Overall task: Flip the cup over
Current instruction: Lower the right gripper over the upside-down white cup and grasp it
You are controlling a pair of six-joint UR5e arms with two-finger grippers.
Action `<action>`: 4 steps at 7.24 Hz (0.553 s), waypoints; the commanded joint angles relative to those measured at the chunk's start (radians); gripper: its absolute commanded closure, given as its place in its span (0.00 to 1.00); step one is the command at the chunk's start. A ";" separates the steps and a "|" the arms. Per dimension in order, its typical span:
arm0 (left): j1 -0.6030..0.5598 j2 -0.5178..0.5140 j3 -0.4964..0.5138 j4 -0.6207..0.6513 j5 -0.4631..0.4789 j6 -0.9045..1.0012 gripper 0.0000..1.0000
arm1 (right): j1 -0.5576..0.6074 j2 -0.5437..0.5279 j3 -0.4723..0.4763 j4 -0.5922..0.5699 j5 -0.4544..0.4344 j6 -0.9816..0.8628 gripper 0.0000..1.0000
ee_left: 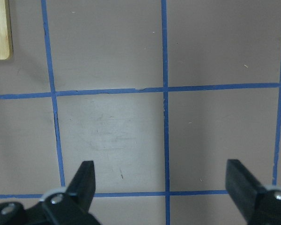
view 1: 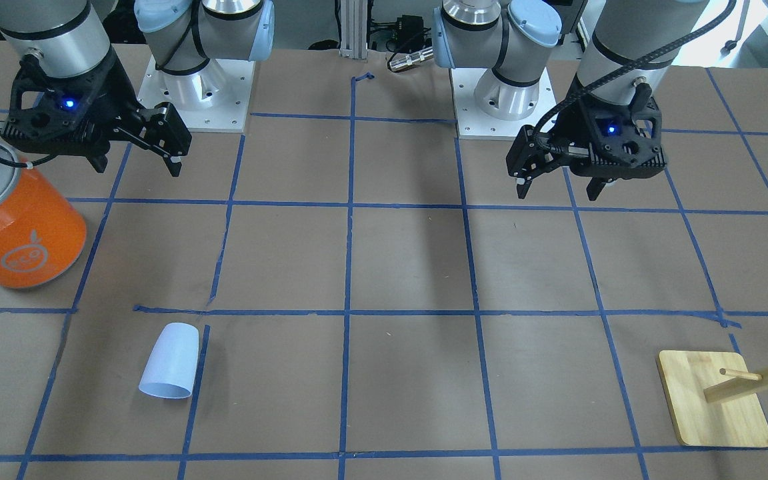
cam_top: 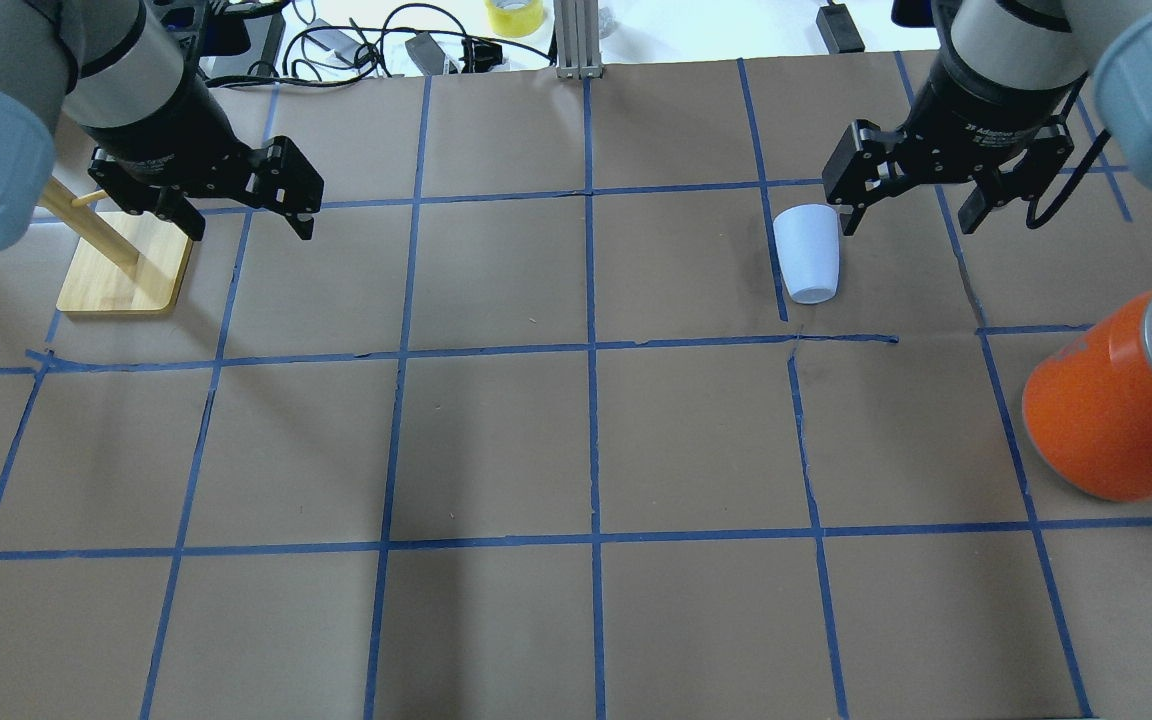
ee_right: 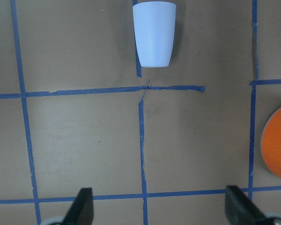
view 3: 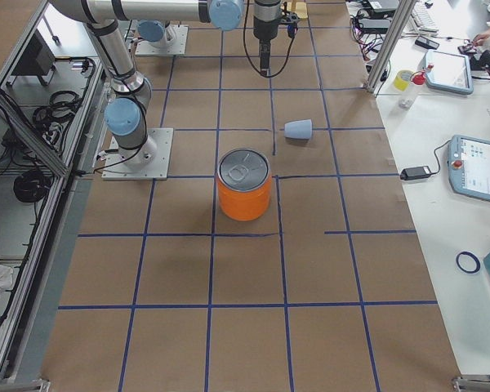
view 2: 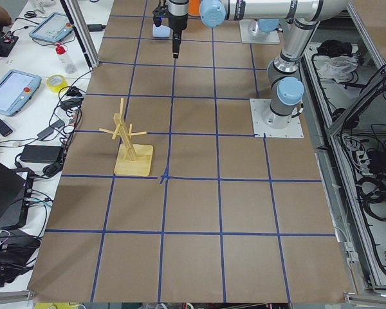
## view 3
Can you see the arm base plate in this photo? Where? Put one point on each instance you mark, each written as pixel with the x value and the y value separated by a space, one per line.
pixel 151 162
pixel 144 48

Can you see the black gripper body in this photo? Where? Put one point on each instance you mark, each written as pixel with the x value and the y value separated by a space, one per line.
pixel 265 25

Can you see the near teach pendant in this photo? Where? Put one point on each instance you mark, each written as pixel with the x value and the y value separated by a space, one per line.
pixel 469 166

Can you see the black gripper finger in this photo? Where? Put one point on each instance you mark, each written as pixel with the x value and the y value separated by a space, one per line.
pixel 264 54

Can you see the black smartphone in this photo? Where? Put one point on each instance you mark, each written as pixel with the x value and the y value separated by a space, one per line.
pixel 426 43

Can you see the light blue plastic cup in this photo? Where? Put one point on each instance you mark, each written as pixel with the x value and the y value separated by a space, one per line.
pixel 299 129

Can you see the black power adapter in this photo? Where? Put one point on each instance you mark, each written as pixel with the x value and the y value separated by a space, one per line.
pixel 415 173

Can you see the teach pendant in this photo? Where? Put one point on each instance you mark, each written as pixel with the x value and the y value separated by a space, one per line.
pixel 450 72
pixel 469 166

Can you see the yellow tape roll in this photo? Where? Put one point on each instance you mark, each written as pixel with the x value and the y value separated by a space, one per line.
pixel 402 79

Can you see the wooden cup rack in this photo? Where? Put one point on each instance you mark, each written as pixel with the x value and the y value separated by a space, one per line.
pixel 298 7

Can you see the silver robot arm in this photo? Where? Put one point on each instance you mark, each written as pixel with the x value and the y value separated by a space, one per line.
pixel 125 117
pixel 156 32

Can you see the orange can with silver lid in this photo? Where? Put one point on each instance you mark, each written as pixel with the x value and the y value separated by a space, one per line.
pixel 243 184

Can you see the far teach pendant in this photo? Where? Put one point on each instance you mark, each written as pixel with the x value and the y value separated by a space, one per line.
pixel 450 72

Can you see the aluminium frame post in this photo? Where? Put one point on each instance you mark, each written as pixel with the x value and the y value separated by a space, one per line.
pixel 401 17

